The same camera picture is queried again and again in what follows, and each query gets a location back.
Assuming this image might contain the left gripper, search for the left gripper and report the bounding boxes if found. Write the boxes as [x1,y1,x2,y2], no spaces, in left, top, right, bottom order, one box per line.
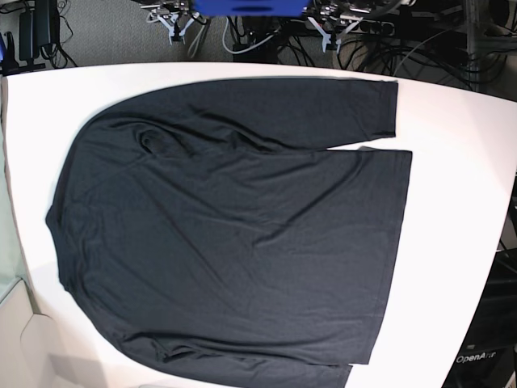
[306,7,359,52]

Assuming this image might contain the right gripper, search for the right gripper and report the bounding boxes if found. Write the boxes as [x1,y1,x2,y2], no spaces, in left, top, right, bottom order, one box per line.
[145,8,202,44]

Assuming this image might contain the black long-sleeve T-shirt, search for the black long-sleeve T-shirt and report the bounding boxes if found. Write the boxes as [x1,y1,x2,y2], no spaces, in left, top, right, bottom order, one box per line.
[46,78,412,387]

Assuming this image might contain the black power strip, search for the black power strip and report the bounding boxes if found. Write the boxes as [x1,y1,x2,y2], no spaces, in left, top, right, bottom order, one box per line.
[353,20,395,36]

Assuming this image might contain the black stand left background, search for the black stand left background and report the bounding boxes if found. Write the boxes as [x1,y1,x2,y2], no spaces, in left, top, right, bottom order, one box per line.
[1,1,60,77]

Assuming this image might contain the black OpenArm case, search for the black OpenArm case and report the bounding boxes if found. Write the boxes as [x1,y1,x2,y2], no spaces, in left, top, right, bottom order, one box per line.
[443,249,516,387]

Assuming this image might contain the grey cable bundle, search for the grey cable bundle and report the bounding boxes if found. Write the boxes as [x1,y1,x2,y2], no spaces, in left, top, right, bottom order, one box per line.
[187,15,211,57]

